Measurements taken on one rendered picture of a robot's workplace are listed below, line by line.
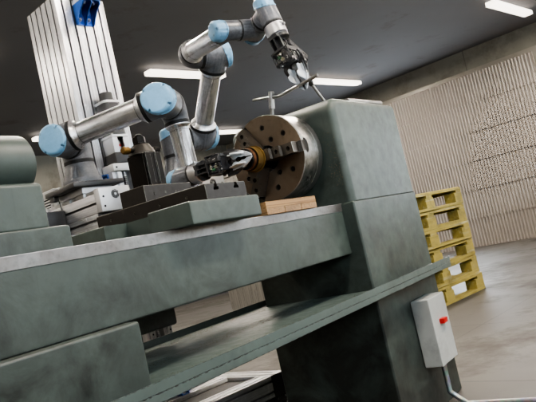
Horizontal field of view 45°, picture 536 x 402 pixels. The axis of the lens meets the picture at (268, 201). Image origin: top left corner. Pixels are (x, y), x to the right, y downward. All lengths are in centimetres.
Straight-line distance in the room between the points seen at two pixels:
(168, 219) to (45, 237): 33
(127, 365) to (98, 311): 13
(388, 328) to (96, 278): 126
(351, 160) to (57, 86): 135
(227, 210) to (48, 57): 159
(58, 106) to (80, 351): 182
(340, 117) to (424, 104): 889
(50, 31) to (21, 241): 177
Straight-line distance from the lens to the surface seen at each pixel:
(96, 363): 138
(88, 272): 144
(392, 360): 242
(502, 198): 1078
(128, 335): 144
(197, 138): 296
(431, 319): 260
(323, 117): 241
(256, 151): 224
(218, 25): 237
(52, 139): 250
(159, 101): 236
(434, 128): 1121
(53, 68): 306
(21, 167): 152
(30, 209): 149
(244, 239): 185
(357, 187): 241
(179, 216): 163
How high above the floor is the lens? 78
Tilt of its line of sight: 4 degrees up
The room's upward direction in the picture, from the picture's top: 13 degrees counter-clockwise
